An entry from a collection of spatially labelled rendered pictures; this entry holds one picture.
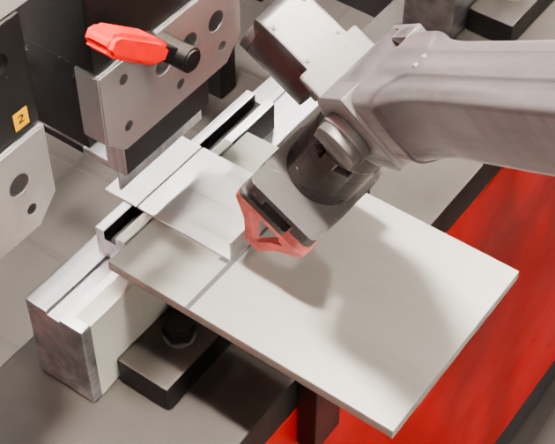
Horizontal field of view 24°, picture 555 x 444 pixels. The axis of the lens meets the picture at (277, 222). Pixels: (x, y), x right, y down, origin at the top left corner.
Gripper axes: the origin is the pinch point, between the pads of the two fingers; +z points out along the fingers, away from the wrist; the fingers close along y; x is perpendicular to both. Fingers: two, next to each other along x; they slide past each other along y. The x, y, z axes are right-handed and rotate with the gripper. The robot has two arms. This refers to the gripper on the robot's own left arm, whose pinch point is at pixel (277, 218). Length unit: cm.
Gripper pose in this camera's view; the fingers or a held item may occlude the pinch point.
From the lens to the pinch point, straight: 100.5
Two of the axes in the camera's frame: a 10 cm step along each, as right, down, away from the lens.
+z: -3.7, 3.9, 8.4
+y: -6.0, 5.9, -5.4
